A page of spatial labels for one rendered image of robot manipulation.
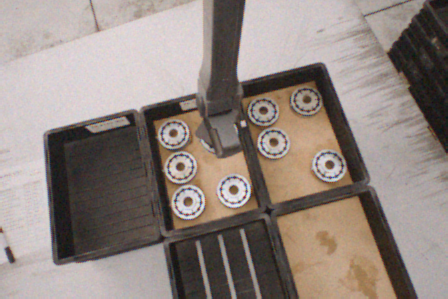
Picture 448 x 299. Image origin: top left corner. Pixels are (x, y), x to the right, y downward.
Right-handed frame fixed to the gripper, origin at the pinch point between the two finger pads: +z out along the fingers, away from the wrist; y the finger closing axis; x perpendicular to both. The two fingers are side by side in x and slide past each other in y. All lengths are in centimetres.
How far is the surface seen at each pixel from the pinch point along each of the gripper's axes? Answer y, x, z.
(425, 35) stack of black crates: 101, -49, 57
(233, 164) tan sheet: -1.9, -5.6, 21.1
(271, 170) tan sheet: 2.4, -16.8, 20.8
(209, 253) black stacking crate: -28.5, -12.9, 20.1
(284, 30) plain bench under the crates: 58, 6, 36
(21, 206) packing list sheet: -51, 53, 35
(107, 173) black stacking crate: -24.8, 28.0, 21.9
